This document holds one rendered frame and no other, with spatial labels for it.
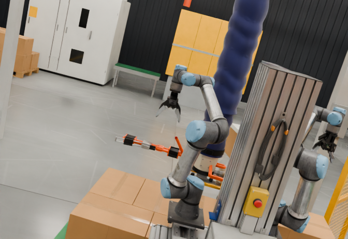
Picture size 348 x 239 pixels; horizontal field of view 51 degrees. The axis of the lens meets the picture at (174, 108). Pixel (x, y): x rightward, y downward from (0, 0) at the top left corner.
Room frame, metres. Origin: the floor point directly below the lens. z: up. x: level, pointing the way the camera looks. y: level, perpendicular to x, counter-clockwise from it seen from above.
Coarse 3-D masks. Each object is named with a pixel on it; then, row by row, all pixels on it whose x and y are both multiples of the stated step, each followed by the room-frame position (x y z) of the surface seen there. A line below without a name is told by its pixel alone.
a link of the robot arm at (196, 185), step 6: (192, 180) 1.98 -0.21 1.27; (198, 180) 2.02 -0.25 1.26; (192, 186) 1.97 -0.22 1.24; (198, 186) 1.98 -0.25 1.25; (204, 186) 2.02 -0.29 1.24; (192, 192) 1.96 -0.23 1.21; (198, 192) 1.98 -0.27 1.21; (186, 198) 1.96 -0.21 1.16; (192, 198) 1.97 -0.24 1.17; (198, 198) 1.99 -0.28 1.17
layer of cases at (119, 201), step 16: (112, 176) 3.29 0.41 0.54; (128, 176) 3.38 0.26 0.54; (96, 192) 2.90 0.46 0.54; (112, 192) 2.98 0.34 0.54; (128, 192) 3.05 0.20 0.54; (144, 192) 3.14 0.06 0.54; (160, 192) 3.22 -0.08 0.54; (80, 208) 2.59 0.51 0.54; (96, 208) 2.65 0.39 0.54; (112, 208) 2.71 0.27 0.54; (128, 208) 2.78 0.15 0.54; (144, 208) 2.85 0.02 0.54; (160, 208) 2.92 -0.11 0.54; (208, 208) 3.15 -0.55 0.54; (80, 224) 2.48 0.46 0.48; (96, 224) 2.47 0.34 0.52; (112, 224) 2.49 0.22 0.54; (128, 224) 2.54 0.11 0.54; (144, 224) 2.60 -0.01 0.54; (208, 224) 2.86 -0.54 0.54
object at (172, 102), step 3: (171, 93) 2.21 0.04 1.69; (174, 93) 2.21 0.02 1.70; (177, 93) 2.22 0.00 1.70; (171, 96) 2.18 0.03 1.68; (174, 96) 2.19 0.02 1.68; (177, 96) 2.19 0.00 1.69; (171, 99) 2.16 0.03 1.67; (174, 99) 2.17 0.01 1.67; (171, 102) 2.13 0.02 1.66; (174, 102) 2.14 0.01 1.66; (168, 105) 2.14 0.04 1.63; (171, 105) 2.13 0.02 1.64; (174, 105) 2.13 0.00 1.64
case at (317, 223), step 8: (312, 216) 2.67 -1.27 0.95; (320, 216) 2.71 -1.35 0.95; (280, 224) 2.39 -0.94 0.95; (312, 224) 2.52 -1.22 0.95; (320, 224) 2.56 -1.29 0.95; (280, 232) 2.37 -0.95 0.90; (288, 232) 2.36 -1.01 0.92; (296, 232) 2.36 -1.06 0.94; (304, 232) 2.37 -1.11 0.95; (312, 232) 2.40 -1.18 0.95; (320, 232) 2.43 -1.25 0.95; (328, 232) 2.47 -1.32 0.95
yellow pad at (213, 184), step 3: (189, 174) 2.54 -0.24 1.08; (192, 174) 2.51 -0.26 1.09; (204, 180) 2.50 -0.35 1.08; (207, 180) 2.51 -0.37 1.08; (210, 180) 2.50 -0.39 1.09; (213, 180) 2.54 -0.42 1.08; (207, 183) 2.48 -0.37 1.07; (210, 183) 2.48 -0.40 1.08; (213, 183) 2.50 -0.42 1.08; (207, 186) 2.47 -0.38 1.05; (210, 186) 2.46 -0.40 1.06; (213, 186) 2.46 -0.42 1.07; (216, 186) 2.47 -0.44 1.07; (219, 186) 2.47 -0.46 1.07; (219, 189) 2.46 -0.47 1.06
